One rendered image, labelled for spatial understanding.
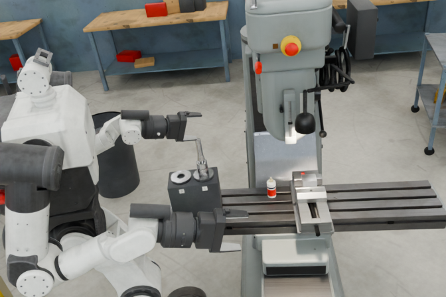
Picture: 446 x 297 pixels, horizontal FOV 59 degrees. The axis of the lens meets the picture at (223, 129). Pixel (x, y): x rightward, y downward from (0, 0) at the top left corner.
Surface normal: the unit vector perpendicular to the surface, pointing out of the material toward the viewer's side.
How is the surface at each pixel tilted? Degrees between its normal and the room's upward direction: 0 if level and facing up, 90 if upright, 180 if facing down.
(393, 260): 0
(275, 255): 0
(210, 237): 84
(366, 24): 90
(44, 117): 3
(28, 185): 84
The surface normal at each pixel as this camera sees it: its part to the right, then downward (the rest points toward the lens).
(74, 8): -0.06, 0.53
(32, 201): 0.57, 0.41
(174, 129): 0.33, 0.56
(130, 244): 0.18, 0.40
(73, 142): 0.86, 0.14
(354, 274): -0.11, -0.85
